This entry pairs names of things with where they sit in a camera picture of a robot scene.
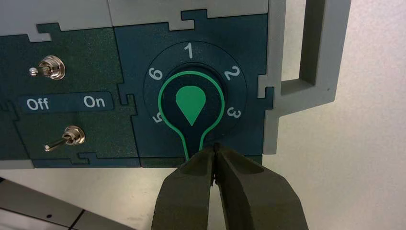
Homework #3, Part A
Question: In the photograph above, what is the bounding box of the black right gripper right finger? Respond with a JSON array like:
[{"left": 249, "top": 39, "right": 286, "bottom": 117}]
[{"left": 215, "top": 143, "right": 309, "bottom": 230}]

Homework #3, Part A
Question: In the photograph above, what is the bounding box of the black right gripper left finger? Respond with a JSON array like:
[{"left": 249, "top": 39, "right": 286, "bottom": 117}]
[{"left": 151, "top": 145, "right": 216, "bottom": 230}]

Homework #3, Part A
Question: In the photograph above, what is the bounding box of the dark knob with green pointer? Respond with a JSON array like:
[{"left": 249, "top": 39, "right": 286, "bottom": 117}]
[{"left": 158, "top": 70, "right": 226, "bottom": 161}]

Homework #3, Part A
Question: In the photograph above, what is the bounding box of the teal and grey control box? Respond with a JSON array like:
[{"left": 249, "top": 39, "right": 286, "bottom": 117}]
[{"left": 0, "top": 0, "right": 352, "bottom": 170}]

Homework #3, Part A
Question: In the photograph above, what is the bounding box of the metal toggle switch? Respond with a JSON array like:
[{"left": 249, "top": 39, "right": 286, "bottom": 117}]
[
  {"left": 28, "top": 55, "right": 66, "bottom": 81},
  {"left": 44, "top": 125, "right": 86, "bottom": 152}
]

